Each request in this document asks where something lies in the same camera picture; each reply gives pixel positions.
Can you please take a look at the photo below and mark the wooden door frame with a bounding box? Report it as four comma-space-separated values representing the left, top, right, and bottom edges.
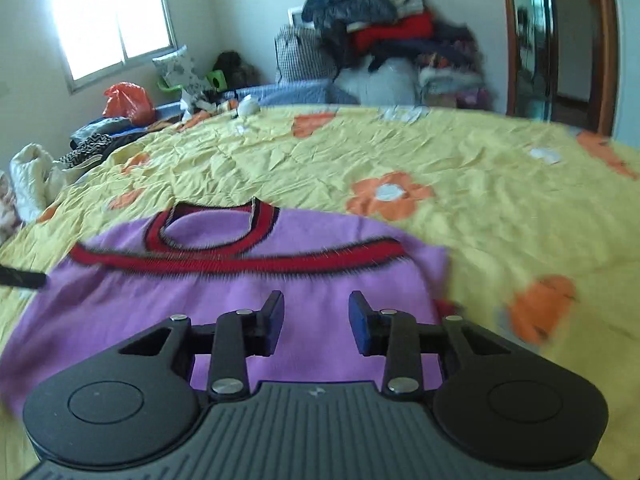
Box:
500, 0, 621, 136

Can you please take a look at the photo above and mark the white quilted cloth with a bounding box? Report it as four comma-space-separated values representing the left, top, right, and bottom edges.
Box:
10, 143, 66, 223

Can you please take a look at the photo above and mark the orange plastic bag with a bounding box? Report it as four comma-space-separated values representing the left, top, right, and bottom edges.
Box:
102, 82, 156, 126

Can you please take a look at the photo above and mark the dark puffer jacket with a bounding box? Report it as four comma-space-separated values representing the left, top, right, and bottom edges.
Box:
302, 0, 396, 61

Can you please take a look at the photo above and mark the yellow quilt with orange flowers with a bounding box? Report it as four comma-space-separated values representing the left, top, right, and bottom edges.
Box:
0, 102, 640, 480

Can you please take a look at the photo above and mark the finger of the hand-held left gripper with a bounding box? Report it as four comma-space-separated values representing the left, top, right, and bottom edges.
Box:
0, 265, 48, 291

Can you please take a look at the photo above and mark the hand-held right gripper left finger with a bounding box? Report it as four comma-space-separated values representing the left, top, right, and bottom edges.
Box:
117, 290, 286, 402

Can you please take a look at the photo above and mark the pile of folded clothes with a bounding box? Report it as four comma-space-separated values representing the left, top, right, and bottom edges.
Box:
417, 22, 493, 111

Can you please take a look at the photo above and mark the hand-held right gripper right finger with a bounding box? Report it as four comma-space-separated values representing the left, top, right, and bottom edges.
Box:
348, 290, 513, 399

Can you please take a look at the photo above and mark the floral pillow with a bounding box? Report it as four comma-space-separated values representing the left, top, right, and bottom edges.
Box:
152, 46, 208, 92

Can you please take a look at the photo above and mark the houndstooth bag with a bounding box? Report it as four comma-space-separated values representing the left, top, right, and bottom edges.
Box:
275, 25, 336, 83

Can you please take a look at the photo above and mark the bright window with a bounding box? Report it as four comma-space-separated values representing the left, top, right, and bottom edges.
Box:
37, 0, 178, 93

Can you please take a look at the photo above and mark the dark bag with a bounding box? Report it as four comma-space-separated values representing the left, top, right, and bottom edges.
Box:
212, 51, 261, 88

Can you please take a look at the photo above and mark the blue quilted blanket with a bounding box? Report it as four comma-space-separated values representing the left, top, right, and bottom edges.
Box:
150, 80, 358, 118

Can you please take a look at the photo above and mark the green plastic chair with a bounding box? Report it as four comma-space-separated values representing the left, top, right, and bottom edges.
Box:
157, 71, 228, 96

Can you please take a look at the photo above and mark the zebra print cloth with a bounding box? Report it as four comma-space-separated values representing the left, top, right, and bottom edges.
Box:
55, 132, 113, 171

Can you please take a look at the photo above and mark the purple knit sweater red trim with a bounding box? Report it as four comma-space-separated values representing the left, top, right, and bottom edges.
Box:
0, 198, 463, 408

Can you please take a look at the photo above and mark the red folded cloth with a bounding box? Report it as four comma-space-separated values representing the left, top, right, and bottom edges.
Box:
350, 12, 435, 53

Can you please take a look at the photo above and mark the white stuffed plastic bag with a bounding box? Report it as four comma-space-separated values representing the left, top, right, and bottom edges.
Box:
335, 57, 423, 106

